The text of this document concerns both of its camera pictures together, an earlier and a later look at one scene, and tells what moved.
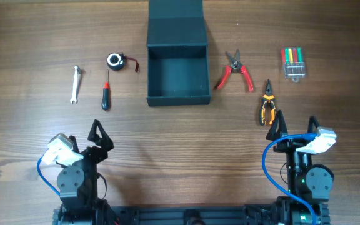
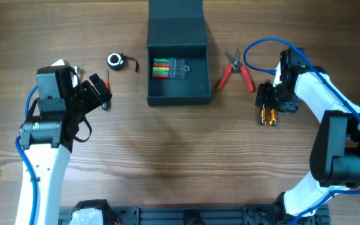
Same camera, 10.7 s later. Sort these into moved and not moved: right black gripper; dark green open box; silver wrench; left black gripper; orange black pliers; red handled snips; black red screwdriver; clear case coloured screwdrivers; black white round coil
Moved: right black gripper; clear case coloured screwdrivers; left black gripper
Not moved: silver wrench; orange black pliers; black red screwdriver; dark green open box; black white round coil; red handled snips
